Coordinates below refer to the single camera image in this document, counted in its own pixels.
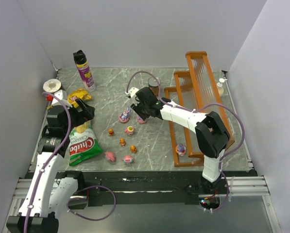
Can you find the pink round figure teal face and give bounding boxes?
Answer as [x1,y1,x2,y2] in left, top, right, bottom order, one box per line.
[122,155,134,164]

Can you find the yellow snack bag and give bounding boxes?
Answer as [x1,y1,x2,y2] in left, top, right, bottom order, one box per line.
[68,88,92,108]

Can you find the purple cat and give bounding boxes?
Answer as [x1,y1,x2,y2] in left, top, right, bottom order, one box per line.
[136,116,147,124]

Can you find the orange bear figure right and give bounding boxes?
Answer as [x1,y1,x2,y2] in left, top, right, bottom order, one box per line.
[130,145,137,153]

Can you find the orange tiered display shelf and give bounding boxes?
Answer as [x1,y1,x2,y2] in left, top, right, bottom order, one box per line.
[164,51,235,167]

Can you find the orange bear figure middle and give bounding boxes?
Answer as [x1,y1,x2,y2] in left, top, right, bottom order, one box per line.
[119,138,126,147]

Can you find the green Chuba cassava chips bag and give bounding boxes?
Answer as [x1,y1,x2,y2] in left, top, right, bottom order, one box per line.
[69,121,103,166]

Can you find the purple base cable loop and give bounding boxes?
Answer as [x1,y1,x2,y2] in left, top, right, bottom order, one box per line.
[67,185,117,221]

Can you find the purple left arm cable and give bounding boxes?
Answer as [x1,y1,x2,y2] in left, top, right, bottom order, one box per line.
[23,91,72,233]

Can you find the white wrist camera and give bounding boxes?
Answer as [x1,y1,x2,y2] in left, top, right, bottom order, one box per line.
[51,90,72,108]
[125,87,139,98]

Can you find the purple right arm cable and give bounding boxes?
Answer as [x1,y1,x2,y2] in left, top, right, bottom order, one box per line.
[125,71,245,166]

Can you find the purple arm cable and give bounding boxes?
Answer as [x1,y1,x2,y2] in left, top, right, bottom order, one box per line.
[125,71,245,166]
[23,91,72,233]

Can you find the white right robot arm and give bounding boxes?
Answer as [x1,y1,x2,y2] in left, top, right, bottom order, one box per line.
[126,87,231,183]

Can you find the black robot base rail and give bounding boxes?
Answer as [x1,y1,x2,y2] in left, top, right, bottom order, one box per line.
[25,171,257,207]

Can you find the small orange bear figure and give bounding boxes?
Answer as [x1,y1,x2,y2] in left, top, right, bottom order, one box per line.
[108,128,114,136]

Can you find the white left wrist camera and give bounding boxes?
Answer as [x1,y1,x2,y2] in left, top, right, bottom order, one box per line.
[51,90,72,108]

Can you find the purple bunny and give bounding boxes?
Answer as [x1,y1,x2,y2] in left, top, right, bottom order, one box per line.
[118,106,131,123]

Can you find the chips tube with white lid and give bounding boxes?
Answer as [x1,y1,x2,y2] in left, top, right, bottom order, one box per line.
[43,79,62,93]

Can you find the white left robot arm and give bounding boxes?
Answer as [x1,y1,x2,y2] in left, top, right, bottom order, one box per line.
[6,99,95,233]

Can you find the pink pig figure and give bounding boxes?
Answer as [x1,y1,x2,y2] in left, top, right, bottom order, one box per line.
[105,151,116,162]

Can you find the purple insect spray can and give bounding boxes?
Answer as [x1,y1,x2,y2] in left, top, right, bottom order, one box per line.
[73,50,96,92]

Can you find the brown tin can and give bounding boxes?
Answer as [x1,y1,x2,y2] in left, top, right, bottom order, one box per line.
[148,77,161,96]

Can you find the pink figure with green hat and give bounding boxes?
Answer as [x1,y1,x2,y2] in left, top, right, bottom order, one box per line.
[124,126,135,135]

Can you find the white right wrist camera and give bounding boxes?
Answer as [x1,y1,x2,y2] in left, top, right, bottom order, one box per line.
[125,87,139,98]

